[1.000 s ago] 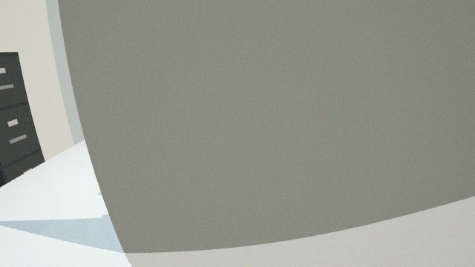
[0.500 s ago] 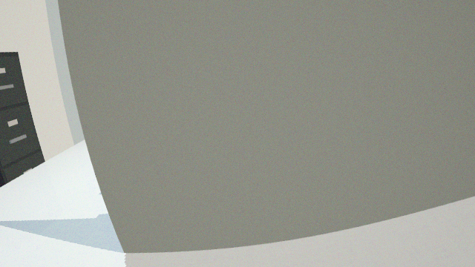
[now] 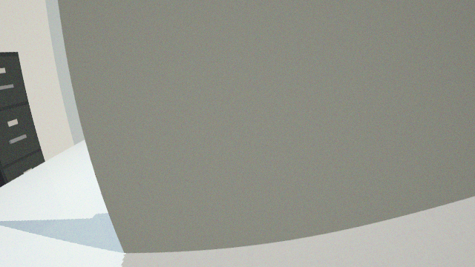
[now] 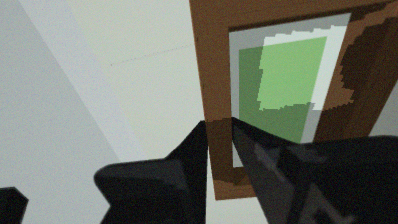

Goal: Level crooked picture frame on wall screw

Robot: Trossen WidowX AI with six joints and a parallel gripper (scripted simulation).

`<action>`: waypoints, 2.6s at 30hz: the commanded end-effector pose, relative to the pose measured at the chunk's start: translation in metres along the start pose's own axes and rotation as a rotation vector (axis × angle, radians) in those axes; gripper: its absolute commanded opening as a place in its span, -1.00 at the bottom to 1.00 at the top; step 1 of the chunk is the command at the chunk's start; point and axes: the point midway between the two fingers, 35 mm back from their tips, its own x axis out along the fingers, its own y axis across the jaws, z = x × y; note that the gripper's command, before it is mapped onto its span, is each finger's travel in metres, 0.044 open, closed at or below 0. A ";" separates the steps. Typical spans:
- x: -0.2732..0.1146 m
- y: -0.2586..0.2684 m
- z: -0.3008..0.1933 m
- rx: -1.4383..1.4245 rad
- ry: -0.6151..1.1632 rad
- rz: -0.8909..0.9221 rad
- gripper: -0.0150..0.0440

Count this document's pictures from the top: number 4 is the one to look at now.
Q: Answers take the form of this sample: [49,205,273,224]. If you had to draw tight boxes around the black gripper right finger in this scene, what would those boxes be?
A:
[232,117,398,224]

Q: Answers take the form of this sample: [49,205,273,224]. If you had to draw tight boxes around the brown picture frame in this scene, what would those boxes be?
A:
[189,0,398,200]

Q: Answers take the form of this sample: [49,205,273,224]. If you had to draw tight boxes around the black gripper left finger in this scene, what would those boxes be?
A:
[94,120,208,224]

